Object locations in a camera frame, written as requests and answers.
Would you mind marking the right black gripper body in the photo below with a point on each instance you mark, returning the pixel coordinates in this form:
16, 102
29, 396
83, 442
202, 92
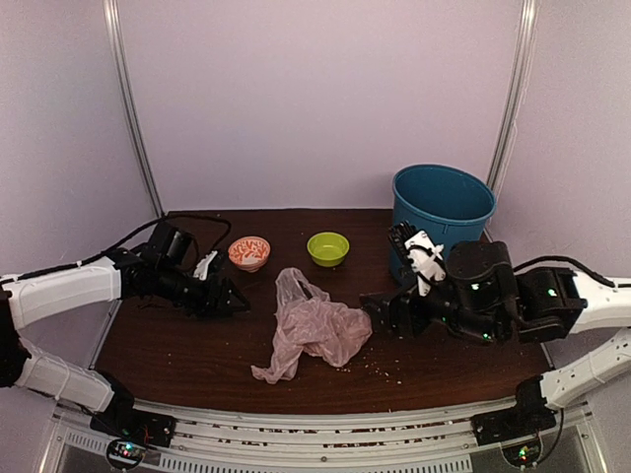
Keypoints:
481, 326

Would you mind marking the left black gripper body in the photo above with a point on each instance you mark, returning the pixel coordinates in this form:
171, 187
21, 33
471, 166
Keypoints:
195, 300

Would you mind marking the pink plastic trash bag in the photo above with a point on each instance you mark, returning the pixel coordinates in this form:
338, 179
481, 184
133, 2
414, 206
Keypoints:
309, 322

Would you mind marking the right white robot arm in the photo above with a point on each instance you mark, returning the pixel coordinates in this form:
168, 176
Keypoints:
555, 297

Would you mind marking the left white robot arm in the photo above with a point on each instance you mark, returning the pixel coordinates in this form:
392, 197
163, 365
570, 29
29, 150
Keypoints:
115, 276

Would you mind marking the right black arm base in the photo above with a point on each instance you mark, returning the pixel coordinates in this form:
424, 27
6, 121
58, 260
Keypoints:
512, 426

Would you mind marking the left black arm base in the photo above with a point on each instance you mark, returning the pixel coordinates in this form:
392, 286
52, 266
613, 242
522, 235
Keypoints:
134, 434

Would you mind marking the blue plastic trash bin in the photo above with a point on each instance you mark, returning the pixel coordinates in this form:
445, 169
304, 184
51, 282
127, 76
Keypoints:
449, 205

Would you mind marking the red patterned white bowl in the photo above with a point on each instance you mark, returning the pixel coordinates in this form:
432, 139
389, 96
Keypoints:
249, 253

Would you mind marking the green plastic bowl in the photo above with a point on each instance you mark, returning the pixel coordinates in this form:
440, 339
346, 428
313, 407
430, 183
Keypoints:
328, 249

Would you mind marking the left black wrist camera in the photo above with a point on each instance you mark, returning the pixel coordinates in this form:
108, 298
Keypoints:
167, 245

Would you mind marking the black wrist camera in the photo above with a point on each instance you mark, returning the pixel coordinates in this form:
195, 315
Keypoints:
418, 259
167, 245

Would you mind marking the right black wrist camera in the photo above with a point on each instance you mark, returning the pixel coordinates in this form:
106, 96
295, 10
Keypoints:
418, 259

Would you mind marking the aluminium front rail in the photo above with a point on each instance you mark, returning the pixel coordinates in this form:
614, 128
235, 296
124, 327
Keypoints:
429, 440

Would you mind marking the right aluminium frame post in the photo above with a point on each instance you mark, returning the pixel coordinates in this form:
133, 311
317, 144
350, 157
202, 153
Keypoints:
515, 95

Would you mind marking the aluminium frame post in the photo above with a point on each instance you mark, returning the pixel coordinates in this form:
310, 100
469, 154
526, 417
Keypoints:
515, 95
116, 41

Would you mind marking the left aluminium frame post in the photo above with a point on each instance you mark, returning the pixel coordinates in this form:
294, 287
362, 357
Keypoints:
116, 41

